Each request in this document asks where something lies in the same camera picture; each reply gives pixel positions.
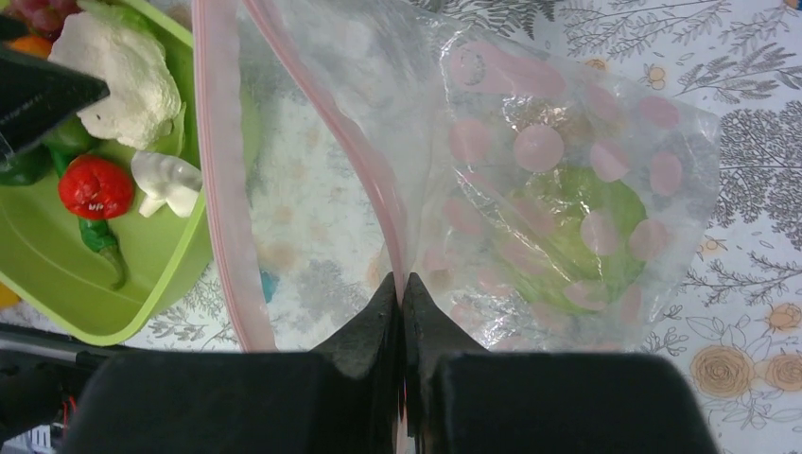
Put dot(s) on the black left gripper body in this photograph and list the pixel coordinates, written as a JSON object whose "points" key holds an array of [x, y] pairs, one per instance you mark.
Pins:
{"points": [[40, 100]]}

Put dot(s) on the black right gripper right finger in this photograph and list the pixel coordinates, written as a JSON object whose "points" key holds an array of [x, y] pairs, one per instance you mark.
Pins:
{"points": [[429, 335]]}

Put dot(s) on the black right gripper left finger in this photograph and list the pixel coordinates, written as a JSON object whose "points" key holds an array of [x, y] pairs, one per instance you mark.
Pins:
{"points": [[358, 403]]}

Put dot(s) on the white cauliflower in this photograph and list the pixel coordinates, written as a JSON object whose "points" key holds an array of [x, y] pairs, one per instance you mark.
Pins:
{"points": [[116, 44]]}

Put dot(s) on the green cabbage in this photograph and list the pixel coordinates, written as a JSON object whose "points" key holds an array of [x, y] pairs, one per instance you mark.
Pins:
{"points": [[564, 244]]}

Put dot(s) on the clear pink zip top bag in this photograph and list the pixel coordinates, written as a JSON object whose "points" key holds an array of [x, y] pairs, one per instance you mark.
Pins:
{"points": [[439, 124]]}

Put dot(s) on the green plastic food tray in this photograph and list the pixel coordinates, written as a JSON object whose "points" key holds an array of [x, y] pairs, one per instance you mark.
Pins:
{"points": [[44, 261]]}

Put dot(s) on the green chili pepper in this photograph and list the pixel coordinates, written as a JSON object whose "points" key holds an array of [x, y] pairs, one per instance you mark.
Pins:
{"points": [[99, 238]]}

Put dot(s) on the dark green avocado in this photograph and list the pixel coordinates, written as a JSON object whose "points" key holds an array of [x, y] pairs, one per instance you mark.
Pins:
{"points": [[26, 168]]}

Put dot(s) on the red grape bunch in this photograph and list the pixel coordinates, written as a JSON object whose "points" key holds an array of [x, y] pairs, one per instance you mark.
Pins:
{"points": [[44, 18]]}

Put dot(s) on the red pepper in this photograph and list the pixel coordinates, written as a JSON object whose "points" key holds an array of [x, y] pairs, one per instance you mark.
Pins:
{"points": [[96, 189]]}

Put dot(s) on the teal small block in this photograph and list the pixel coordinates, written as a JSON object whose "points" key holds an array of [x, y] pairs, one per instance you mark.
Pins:
{"points": [[269, 284]]}

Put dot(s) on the orange small block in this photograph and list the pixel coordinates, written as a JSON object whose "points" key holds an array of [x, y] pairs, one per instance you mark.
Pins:
{"points": [[8, 298]]}

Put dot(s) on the floral patterned table mat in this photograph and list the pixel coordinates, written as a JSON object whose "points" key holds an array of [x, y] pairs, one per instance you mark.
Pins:
{"points": [[733, 327]]}

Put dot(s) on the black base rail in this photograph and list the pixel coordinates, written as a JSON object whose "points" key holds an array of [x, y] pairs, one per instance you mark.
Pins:
{"points": [[43, 375]]}

